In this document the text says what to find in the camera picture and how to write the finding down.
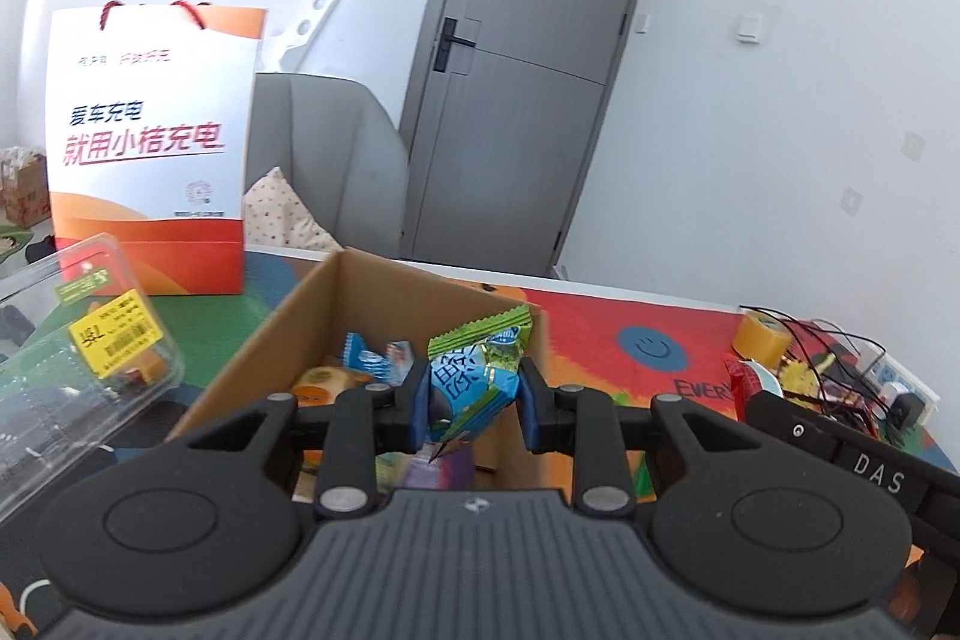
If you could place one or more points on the white power strip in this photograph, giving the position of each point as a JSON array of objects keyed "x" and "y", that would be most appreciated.
[{"x": 881, "y": 374}]

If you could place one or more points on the white wall plate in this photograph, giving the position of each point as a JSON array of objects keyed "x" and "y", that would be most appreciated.
[{"x": 751, "y": 27}]

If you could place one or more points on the red snack packet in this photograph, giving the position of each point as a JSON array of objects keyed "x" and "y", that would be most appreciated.
[{"x": 742, "y": 381}]

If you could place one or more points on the small brown cardboard box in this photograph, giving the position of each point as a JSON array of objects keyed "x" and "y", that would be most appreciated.
[{"x": 26, "y": 194}]

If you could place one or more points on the orange and white paper bag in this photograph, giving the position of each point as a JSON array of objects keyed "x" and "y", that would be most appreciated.
[{"x": 150, "y": 85}]

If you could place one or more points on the black charger adapter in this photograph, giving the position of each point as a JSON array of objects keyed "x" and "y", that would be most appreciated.
[{"x": 904, "y": 411}]

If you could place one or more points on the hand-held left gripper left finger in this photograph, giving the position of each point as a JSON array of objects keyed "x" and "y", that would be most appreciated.
[{"x": 420, "y": 404}]

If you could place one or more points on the light green snack packet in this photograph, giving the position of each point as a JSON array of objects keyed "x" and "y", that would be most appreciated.
[{"x": 472, "y": 385}]

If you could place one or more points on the blue snack packet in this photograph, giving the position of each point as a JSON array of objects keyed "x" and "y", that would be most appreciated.
[
  {"x": 397, "y": 362},
  {"x": 364, "y": 355}
]

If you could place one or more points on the white perforated wall bracket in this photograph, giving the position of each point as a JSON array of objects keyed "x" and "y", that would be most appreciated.
[{"x": 315, "y": 6}]

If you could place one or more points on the clear plastic container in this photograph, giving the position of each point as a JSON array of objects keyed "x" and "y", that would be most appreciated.
[{"x": 45, "y": 400}]

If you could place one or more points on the yellow tape roll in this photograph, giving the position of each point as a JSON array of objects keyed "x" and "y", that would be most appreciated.
[{"x": 757, "y": 336}]

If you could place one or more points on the dotted cream cushion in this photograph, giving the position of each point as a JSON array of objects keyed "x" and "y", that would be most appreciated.
[{"x": 277, "y": 212}]

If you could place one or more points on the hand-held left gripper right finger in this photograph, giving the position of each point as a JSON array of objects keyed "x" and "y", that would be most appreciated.
[{"x": 529, "y": 404}]

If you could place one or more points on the grey door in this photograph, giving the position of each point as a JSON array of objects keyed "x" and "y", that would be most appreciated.
[{"x": 525, "y": 85}]

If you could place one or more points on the grey upholstered chair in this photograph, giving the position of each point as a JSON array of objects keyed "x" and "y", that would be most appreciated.
[{"x": 330, "y": 138}]

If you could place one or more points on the round purple snack packet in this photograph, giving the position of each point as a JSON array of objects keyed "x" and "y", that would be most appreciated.
[{"x": 435, "y": 471}]

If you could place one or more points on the beige wall plate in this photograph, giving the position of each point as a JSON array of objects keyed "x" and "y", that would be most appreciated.
[{"x": 913, "y": 146}]

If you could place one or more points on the cream yellow snack packet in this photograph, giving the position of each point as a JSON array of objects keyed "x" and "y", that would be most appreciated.
[{"x": 322, "y": 385}]

